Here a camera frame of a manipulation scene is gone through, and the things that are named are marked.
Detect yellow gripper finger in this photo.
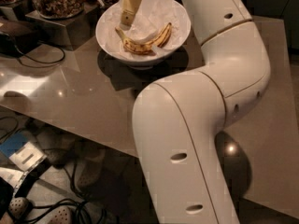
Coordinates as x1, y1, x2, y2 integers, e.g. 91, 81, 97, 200
121, 0, 142, 26

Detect spotted yellow banana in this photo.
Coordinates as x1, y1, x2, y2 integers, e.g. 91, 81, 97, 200
115, 22, 172, 55

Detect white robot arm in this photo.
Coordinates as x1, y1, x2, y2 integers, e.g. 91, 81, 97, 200
132, 0, 270, 224

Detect white ceramic bowl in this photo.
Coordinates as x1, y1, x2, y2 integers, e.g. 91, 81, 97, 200
94, 0, 192, 71

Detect white paper liner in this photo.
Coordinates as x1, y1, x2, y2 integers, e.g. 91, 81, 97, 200
104, 0, 183, 61

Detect metal stand block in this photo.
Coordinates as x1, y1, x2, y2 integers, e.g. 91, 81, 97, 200
26, 3, 101, 50
0, 0, 33, 21

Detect dark brown device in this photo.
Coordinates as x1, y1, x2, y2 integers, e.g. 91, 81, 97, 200
0, 17, 41, 57

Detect grey clog shoe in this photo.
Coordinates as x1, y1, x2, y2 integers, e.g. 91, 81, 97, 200
77, 148, 106, 190

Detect blue and white box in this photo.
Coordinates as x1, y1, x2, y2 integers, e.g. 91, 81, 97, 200
0, 133, 46, 171

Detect beige clog shoe pair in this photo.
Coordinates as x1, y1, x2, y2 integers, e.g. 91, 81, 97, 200
0, 197, 73, 224

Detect black cable on table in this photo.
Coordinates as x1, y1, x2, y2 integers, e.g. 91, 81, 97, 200
12, 42, 66, 65

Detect black floor cables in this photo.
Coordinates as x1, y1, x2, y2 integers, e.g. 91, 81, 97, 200
27, 159, 125, 224

